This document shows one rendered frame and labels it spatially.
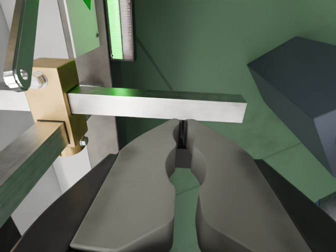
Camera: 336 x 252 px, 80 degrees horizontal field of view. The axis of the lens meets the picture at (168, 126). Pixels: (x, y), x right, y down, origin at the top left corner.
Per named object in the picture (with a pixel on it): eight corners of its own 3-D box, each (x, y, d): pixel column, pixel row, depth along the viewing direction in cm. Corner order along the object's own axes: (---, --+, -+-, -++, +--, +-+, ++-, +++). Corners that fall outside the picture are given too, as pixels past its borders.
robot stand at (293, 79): (296, 35, 97) (430, 66, 46) (310, 78, 107) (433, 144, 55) (246, 64, 105) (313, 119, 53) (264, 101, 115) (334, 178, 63)
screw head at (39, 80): (45, 71, 24) (39, 74, 23) (49, 88, 25) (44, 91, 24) (27, 70, 24) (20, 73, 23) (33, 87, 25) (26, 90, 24)
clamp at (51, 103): (79, 58, 28) (61, 68, 23) (93, 139, 35) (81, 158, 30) (35, 56, 28) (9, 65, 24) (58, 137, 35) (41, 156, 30)
